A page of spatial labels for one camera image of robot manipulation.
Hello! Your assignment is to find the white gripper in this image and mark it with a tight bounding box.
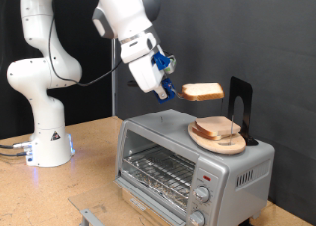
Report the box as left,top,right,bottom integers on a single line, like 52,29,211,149
128,53,168,100

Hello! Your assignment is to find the spatula with blue grip block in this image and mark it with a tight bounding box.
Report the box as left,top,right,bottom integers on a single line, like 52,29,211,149
127,77,186,105

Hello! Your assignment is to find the thick white bread slice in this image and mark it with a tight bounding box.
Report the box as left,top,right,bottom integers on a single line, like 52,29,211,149
180,82,226,103

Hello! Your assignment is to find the glass oven door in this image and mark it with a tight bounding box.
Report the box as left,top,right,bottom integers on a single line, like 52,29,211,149
68,178,181,226

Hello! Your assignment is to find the silver oven knob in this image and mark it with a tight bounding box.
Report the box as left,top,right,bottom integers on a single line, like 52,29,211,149
193,186,211,204
188,209,207,226

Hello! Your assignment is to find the wooden box under oven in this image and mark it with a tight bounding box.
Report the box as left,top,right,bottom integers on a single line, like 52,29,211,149
121,187,166,226

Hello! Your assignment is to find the silver toaster oven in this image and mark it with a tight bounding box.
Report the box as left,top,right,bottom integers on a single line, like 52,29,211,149
113,109,276,226

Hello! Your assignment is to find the vertical metal pole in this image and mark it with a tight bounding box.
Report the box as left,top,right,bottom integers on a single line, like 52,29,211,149
110,38,118,117

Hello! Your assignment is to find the round wooden board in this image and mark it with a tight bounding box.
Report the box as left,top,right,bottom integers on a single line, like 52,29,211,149
187,121,247,155

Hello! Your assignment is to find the thin metal pin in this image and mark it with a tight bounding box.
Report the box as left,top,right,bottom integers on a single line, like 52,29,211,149
228,117,235,145

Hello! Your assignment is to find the black metal bookend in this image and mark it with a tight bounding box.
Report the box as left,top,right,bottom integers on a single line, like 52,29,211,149
227,76,260,147

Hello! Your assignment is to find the wire oven rack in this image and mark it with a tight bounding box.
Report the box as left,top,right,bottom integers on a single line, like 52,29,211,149
122,146,196,207

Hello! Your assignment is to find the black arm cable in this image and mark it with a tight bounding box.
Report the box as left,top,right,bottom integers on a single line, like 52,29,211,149
47,0,123,87

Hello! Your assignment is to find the black base cable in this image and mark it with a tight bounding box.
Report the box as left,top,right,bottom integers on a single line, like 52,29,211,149
0,151,28,158
0,140,33,150

